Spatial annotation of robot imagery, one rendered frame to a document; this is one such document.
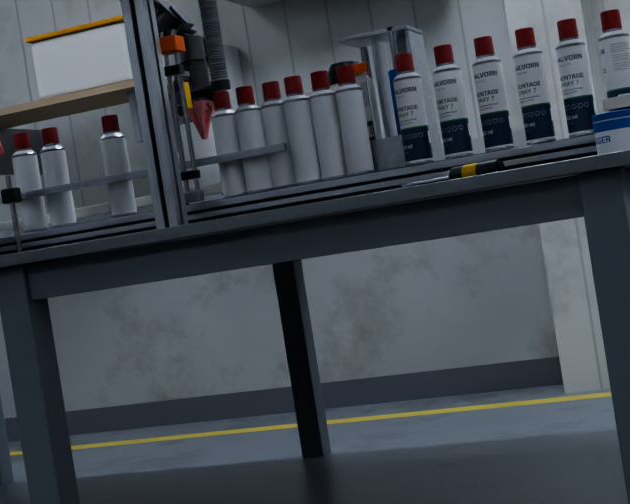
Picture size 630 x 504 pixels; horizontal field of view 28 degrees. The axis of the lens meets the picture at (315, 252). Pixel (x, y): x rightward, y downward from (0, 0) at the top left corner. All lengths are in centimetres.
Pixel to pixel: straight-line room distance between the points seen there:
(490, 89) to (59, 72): 348
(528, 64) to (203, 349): 395
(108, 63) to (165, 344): 145
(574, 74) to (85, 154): 427
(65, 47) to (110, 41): 22
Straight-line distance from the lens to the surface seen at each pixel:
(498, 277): 548
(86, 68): 546
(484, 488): 262
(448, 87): 227
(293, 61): 577
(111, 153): 253
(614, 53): 222
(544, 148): 220
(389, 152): 235
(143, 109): 234
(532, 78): 224
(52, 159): 261
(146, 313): 611
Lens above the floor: 78
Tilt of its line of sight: 1 degrees down
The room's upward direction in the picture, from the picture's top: 9 degrees counter-clockwise
